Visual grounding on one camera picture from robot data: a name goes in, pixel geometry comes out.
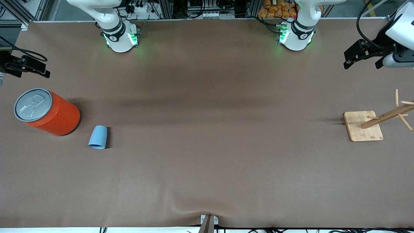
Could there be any light blue plastic cup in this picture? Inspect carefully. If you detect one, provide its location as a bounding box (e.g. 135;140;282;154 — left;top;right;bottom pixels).
88;125;108;150

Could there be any wooden cup rack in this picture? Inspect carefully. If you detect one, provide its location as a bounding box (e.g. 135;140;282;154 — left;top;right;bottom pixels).
343;89;414;142

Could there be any orange can with silver lid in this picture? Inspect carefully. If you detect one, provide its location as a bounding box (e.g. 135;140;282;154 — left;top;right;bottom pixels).
13;88;81;136

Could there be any pile of orange objects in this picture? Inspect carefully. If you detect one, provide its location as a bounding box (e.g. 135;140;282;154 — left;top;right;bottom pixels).
257;0;298;19

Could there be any white power strip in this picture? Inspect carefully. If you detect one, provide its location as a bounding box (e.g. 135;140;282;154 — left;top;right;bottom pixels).
125;0;156;14

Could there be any white terminal block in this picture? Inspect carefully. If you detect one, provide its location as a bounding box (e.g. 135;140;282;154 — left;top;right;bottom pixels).
200;11;228;19

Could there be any brown table mat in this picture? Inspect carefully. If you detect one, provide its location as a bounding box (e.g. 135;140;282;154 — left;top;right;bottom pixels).
0;18;414;229

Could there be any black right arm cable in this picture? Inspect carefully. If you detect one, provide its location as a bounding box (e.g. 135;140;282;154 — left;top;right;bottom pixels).
0;35;48;63

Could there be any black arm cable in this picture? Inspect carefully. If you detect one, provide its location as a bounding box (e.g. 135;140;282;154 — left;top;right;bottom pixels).
0;35;48;63
356;0;389;50

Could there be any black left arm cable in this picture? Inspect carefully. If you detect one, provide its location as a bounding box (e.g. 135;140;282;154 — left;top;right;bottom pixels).
356;0;389;50

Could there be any aluminium frame profile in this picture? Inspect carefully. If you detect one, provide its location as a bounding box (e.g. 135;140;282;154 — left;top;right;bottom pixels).
0;0;49;26

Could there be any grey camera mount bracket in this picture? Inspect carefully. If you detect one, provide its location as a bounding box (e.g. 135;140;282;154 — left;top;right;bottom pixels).
198;214;219;233

